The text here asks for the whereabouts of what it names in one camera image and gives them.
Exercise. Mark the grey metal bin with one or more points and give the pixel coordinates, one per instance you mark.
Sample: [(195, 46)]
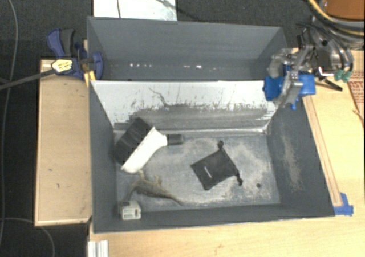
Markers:
[(182, 50)]

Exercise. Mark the small white box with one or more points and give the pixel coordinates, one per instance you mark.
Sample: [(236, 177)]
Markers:
[(129, 210)]

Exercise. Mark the brown cardboard with red print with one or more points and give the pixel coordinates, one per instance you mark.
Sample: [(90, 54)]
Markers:
[(357, 90)]

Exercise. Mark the black cylinder on white bracket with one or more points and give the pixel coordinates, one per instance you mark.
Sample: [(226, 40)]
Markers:
[(328, 80)]

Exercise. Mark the pale wood board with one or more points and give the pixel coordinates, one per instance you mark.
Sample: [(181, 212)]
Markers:
[(62, 147)]

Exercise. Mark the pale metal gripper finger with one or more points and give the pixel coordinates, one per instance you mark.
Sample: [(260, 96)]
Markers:
[(293, 85), (276, 65)]

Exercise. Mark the brown toy lizard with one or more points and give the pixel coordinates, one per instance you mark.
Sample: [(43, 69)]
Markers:
[(149, 187)]

